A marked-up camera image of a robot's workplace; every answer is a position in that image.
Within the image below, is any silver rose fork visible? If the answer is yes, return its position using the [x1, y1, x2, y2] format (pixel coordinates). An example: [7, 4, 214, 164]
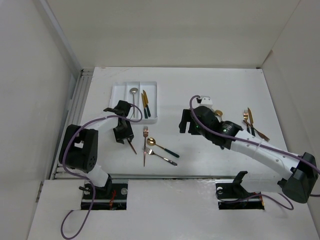
[142, 147, 178, 167]

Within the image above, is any gold knife green handle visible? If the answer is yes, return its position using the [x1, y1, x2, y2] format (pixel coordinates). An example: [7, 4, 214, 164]
[142, 90, 151, 118]
[141, 93, 148, 119]
[247, 107, 256, 137]

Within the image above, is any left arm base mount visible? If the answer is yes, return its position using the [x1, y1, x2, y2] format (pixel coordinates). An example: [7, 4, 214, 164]
[79, 183, 128, 211]

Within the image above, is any gold spoon green handle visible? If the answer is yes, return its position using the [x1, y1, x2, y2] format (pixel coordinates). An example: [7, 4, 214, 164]
[214, 110, 223, 122]
[147, 137, 180, 158]

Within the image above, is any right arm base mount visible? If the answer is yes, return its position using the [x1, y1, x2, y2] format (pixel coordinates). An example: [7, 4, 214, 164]
[215, 171, 265, 210]

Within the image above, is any silver spoon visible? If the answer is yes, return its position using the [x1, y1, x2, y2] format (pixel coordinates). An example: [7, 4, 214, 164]
[129, 87, 138, 118]

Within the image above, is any white cutlery tray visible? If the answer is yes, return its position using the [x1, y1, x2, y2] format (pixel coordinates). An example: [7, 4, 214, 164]
[109, 81, 158, 125]

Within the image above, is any rose gold knife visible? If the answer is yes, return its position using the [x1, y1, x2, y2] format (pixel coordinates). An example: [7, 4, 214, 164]
[127, 139, 137, 155]

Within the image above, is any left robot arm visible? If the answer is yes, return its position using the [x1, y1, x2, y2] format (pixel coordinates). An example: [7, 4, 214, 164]
[59, 100, 136, 199]

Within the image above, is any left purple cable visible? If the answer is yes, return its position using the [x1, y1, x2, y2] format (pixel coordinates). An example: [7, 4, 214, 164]
[61, 102, 143, 239]

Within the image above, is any rose gold fork long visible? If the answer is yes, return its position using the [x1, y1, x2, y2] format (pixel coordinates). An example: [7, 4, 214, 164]
[143, 125, 149, 167]

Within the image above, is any rose gold fork right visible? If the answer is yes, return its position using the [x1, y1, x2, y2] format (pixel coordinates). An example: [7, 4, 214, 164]
[243, 109, 250, 133]

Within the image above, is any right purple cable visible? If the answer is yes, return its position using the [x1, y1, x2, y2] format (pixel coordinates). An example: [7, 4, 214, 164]
[189, 94, 320, 210]

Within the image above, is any purple cable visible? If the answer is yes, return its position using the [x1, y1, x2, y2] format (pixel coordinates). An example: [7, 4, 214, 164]
[189, 94, 320, 210]
[61, 102, 143, 239]

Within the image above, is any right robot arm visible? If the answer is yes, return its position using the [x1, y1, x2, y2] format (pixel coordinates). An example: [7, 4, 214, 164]
[178, 95, 320, 204]

